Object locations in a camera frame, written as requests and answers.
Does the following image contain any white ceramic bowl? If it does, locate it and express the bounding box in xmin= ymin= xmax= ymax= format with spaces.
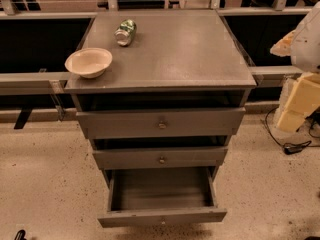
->
xmin=65 ymin=48 xmax=113 ymax=79

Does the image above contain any black power cable with adapter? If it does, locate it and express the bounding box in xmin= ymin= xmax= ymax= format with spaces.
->
xmin=264 ymin=107 xmax=320 ymax=156

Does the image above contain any green soda can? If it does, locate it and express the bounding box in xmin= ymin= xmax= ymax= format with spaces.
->
xmin=114 ymin=19 xmax=137 ymax=46

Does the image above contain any grey bottom drawer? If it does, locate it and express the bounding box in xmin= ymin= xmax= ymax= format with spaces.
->
xmin=99 ymin=167 xmax=226 ymax=228

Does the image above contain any grey top drawer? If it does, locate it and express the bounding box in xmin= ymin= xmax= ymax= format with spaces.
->
xmin=76 ymin=108 xmax=245 ymax=139

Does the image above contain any grey wooden drawer cabinet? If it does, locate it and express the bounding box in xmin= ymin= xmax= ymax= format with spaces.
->
xmin=64 ymin=9 xmax=258 ymax=185

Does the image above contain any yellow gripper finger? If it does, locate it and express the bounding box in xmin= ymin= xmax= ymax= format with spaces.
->
xmin=270 ymin=31 xmax=295 ymax=57

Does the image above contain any black object bottom left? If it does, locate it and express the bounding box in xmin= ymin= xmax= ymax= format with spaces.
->
xmin=14 ymin=230 xmax=27 ymax=240

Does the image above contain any grey drawer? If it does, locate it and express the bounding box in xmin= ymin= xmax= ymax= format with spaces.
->
xmin=93 ymin=147 xmax=227 ymax=170
xmin=99 ymin=167 xmax=226 ymax=228
xmin=76 ymin=108 xmax=245 ymax=139

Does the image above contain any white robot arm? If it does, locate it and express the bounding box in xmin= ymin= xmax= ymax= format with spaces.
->
xmin=270 ymin=2 xmax=320 ymax=133

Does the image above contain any grey middle drawer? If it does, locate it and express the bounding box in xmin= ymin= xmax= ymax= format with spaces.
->
xmin=93 ymin=147 xmax=227 ymax=170

